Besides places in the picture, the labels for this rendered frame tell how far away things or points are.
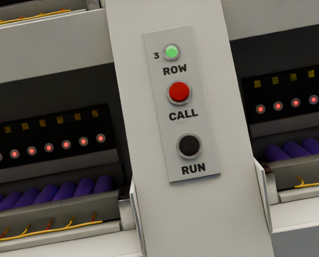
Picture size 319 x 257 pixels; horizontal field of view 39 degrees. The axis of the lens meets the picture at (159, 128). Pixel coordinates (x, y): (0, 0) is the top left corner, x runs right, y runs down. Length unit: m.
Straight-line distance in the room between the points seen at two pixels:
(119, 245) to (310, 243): 0.15
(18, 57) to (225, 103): 0.18
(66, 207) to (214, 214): 0.15
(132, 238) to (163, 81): 0.13
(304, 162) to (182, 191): 0.13
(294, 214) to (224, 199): 0.06
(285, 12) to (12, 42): 0.23
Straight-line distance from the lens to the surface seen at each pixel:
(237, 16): 0.39
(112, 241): 0.38
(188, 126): 0.35
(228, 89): 0.36
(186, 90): 0.35
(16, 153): 0.55
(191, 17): 0.38
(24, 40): 0.40
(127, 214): 0.39
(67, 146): 0.53
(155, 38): 0.37
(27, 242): 0.42
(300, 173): 0.43
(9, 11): 0.48
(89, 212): 0.42
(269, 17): 0.39
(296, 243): 0.36
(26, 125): 0.54
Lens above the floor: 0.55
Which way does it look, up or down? 9 degrees up
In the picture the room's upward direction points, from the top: 10 degrees counter-clockwise
